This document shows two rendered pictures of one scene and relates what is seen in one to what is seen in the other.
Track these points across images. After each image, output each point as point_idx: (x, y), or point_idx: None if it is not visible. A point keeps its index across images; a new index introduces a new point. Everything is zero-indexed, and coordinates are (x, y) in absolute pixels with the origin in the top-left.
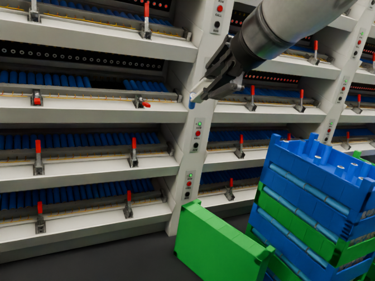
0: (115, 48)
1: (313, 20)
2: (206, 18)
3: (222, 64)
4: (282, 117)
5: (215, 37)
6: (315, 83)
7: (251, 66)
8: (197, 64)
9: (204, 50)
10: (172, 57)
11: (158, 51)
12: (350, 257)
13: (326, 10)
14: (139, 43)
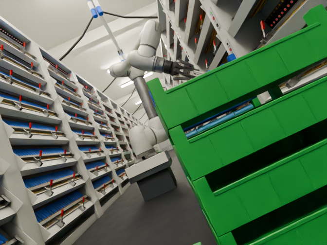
0: (215, 64)
1: (143, 70)
2: (215, 27)
3: (181, 69)
4: (294, 22)
5: (221, 29)
6: None
7: (167, 73)
8: (226, 48)
9: (223, 40)
10: (222, 53)
11: (219, 55)
12: (175, 153)
13: (139, 69)
14: (215, 58)
